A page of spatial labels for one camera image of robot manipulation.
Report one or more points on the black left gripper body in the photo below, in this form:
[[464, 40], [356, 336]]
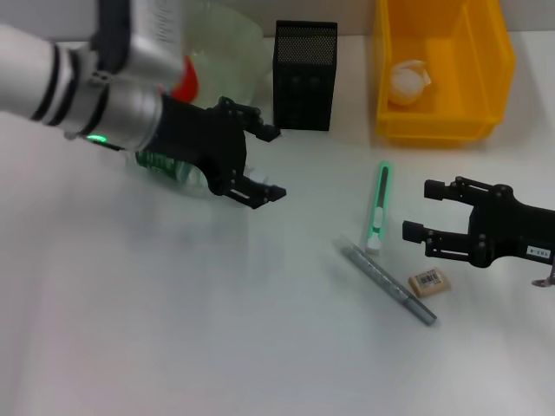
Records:
[[204, 138]]

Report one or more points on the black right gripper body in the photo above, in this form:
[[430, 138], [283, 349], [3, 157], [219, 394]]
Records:
[[516, 229]]

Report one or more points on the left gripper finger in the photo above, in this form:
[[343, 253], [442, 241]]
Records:
[[264, 130], [269, 195]]

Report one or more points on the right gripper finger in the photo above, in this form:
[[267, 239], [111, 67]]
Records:
[[435, 189], [414, 232]]

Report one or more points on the green utility knife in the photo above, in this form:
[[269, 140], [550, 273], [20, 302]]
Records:
[[378, 203]]

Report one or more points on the beige eraser with barcode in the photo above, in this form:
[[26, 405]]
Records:
[[429, 282]]

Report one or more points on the red orange fruit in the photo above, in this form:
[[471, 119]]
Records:
[[188, 86]]

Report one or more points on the clear bottle green label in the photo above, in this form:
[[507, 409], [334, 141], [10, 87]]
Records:
[[156, 165]]

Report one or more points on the grey marker pen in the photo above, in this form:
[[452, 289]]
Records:
[[390, 286]]

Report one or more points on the white paper ball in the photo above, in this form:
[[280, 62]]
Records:
[[405, 86]]

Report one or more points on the black mesh pen holder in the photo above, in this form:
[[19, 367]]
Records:
[[303, 78]]

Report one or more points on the translucent wavy fruit plate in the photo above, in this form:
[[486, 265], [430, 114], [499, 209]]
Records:
[[225, 56]]

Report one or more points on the yellow plastic bin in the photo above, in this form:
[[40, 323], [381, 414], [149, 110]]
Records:
[[459, 86]]

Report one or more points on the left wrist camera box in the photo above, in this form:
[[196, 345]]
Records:
[[143, 39]]

